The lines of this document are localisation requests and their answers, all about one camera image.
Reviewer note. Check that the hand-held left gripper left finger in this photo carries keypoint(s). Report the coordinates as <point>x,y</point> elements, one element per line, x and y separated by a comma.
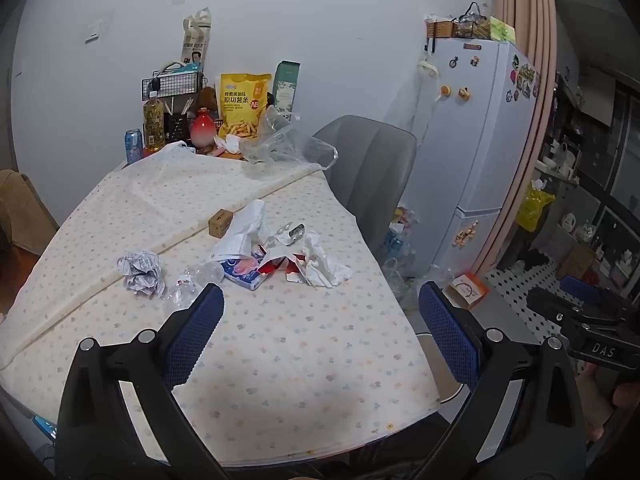
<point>195,330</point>

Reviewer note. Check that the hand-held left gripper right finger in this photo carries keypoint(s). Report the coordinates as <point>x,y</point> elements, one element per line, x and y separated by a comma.
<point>447,330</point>

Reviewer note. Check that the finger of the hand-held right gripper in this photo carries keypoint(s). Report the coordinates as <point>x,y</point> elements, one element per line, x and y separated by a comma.
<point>545,302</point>

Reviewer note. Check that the crushed clear plastic bottle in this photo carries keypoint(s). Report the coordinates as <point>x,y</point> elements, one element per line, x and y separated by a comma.
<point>190,282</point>

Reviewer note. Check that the blue white tissue packet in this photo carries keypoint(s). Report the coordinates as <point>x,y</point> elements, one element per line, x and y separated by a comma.
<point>245,274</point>

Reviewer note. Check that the printed paper ball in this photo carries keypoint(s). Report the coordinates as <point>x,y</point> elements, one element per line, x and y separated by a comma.
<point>141,272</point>

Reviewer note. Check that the white plastic bag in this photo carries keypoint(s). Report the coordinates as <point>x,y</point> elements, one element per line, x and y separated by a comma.
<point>422,100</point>
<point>242,235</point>

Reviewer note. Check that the red torn wrapper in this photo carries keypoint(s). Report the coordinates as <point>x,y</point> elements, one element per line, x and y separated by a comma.
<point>287,262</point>

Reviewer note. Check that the silver blister pack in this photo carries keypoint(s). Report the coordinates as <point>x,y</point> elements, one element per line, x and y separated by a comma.
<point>292,233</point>

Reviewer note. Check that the large white tissue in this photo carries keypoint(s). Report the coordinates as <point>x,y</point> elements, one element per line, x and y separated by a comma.
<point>325,265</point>

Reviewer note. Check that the person's right hand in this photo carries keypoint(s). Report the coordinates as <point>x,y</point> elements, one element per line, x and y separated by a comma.
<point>595,410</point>

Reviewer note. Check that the dark cloth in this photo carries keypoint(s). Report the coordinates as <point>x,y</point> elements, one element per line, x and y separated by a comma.
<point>535,261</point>

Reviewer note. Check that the orange white box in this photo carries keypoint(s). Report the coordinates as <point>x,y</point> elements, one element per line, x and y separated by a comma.
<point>467,290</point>

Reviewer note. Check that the brown cardboard carton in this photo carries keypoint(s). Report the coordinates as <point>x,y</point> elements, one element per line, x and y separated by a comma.
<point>575,262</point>

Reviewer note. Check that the yellow figure fridge magnet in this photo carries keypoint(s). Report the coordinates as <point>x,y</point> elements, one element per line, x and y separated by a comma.
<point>463,237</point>

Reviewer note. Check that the yellow plastic bag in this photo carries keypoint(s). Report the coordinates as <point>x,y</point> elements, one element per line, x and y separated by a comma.
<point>535,207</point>

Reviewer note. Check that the floral printed tablecloth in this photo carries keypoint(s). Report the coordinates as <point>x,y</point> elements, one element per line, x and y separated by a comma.
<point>300,360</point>

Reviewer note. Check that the small brown cardboard box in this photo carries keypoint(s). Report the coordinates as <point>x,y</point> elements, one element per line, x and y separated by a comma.
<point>220,222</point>

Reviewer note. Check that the cluttered kitchen shelf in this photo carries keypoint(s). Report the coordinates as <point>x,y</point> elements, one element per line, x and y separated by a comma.
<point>565,160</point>

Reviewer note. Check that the white fridge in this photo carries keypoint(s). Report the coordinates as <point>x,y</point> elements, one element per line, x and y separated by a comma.
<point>480,160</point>

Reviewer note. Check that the grey chair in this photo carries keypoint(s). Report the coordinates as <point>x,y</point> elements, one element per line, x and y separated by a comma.
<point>370,170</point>

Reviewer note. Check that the blue plastic item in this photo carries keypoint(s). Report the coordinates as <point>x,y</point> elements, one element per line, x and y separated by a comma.
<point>44,427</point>

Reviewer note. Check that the small crumpled white tissue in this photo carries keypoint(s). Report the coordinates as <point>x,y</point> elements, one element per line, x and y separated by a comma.
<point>230,144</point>

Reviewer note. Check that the blue drink can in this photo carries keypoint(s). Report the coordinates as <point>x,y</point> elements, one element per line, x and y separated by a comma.
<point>133,147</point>

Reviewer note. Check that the red pink vase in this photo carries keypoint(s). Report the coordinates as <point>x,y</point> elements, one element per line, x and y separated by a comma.
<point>202,130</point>

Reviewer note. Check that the black utensil holder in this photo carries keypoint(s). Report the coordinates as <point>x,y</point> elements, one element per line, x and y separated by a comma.
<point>176,127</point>

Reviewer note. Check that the clear plastic bag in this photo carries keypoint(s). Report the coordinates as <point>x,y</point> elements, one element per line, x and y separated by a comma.
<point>280,145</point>

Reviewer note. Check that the yellow oil bottle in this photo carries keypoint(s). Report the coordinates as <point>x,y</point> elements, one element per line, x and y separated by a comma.
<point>154,127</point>

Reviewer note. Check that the brown armchair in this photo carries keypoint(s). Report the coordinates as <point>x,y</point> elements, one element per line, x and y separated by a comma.
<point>25,210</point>

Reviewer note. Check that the cluster of side magnets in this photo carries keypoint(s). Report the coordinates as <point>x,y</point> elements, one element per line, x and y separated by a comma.
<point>525,82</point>

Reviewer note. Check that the yellow brown fridge magnet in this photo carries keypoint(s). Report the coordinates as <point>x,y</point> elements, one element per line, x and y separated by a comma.
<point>464,93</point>

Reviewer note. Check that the yellow snack bag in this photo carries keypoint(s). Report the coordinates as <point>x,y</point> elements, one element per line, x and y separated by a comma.
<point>242,105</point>

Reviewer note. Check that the hanging white plastic bag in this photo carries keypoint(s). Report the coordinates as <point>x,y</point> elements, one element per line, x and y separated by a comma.
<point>422,100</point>

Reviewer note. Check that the brown packet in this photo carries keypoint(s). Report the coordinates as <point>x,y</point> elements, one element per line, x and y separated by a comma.
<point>209,99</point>

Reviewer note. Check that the green white carton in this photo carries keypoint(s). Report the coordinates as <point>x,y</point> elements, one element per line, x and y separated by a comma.
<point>286,85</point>

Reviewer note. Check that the teal packet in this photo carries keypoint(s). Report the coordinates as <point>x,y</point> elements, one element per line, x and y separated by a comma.
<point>190,66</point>

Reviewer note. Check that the orange strip fridge magnet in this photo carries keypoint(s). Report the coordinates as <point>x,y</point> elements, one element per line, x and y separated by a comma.
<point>472,46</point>

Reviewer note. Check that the light green packet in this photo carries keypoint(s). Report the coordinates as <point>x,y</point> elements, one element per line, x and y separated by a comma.
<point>502,30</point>

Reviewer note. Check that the white paper gift bag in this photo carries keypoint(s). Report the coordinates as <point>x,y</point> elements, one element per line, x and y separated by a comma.
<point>195,42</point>

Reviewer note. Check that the brown wicker basket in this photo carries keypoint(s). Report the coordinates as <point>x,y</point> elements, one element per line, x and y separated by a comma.
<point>440,27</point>

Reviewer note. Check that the white wall switch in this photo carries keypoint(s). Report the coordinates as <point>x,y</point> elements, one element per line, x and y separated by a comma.
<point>96,30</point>

